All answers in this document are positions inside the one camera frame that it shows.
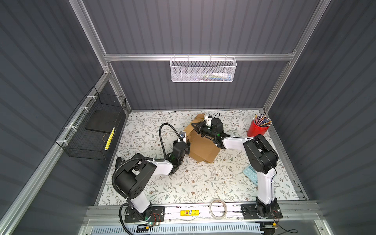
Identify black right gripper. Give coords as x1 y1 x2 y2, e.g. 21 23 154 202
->
192 122 217 141

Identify brown cardboard box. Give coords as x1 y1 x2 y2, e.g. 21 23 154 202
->
184 113 220 164

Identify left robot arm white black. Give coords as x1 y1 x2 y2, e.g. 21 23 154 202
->
112 131 190 215

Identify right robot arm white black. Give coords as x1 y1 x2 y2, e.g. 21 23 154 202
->
191 116 279 206

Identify red metal pencil cup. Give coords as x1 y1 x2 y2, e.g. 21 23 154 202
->
247 120 270 137

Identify bundle of coloured pencils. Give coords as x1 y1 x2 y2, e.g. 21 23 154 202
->
253 114 272 128

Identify teal calculator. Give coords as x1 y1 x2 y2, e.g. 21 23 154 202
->
242 165 258 186

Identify markers in white basket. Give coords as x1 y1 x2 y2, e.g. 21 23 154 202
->
195 72 233 82

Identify black stapler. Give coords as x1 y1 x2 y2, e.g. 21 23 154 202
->
115 157 124 168

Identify yellow spirit level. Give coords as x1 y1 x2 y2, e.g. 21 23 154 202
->
180 210 200 216

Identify yellow striped tool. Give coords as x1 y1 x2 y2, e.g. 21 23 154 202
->
104 128 115 151

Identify clear tape roll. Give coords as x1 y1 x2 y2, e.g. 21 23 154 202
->
209 198 228 220

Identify black foam pad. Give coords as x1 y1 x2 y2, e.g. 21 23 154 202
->
85 110 118 134

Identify black corrugated cable hose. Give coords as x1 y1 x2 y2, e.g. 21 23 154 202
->
111 123 184 235

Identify white wire mesh basket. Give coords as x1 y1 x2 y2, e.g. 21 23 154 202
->
169 56 238 83

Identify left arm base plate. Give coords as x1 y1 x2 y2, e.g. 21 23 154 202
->
124 205 165 223

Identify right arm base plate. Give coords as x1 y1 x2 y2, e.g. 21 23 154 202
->
240 198 283 220

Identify black wire mesh basket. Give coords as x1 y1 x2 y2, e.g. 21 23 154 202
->
55 88 127 160

